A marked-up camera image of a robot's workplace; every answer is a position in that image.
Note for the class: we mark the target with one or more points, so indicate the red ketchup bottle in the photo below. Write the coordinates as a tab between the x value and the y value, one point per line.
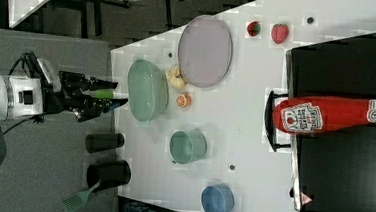
322	114

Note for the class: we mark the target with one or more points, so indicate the pink toy strawberry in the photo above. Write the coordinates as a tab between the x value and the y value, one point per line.
279	33

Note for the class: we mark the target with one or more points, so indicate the orange slice toy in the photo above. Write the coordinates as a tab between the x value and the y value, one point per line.
183	100

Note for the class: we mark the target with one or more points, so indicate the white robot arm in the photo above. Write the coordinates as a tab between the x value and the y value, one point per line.
25	98

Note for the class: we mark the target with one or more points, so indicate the green slotted spatula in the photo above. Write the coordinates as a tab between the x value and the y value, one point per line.
78	200

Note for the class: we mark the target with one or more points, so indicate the black toaster oven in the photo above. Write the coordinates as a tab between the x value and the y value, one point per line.
332	171

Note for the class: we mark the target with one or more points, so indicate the lilac round plate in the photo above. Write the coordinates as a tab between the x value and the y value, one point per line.
205	51

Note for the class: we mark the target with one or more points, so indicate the large black utensil cup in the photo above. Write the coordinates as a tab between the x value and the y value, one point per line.
108	175

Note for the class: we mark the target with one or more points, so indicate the green perforated colander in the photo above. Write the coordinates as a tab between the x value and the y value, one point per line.
148	91

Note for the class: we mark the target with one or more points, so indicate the small black cylinder cup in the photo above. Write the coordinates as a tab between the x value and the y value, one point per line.
100	142

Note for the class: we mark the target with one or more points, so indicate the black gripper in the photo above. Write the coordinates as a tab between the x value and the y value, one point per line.
79	95

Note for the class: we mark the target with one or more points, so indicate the yellow toy banana bunch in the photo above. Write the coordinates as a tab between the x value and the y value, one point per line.
174	76

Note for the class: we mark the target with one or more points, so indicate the blue bowl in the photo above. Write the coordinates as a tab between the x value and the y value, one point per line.
217	198

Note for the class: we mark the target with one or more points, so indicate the dark red toy strawberry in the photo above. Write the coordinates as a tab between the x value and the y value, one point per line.
253	29

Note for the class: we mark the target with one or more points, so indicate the green cup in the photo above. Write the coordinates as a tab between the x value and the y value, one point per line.
187	146

